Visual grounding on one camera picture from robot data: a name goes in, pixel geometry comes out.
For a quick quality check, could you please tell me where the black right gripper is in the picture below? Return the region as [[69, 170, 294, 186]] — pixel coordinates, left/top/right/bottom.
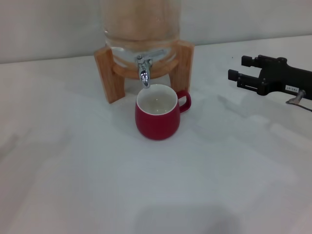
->
[[228, 55, 312, 101]]

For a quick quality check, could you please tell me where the chrome faucet with lever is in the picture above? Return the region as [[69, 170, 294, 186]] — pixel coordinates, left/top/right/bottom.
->
[[135, 55, 154, 90]]

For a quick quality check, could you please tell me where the red cup white inside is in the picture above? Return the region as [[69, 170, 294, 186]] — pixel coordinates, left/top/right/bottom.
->
[[135, 83, 193, 141]]

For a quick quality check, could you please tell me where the glass water dispenser jar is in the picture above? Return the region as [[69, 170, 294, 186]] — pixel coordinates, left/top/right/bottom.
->
[[101, 0, 182, 75]]

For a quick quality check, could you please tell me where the wooden dispenser stand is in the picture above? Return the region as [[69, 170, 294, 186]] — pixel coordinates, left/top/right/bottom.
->
[[94, 40, 195, 104]]

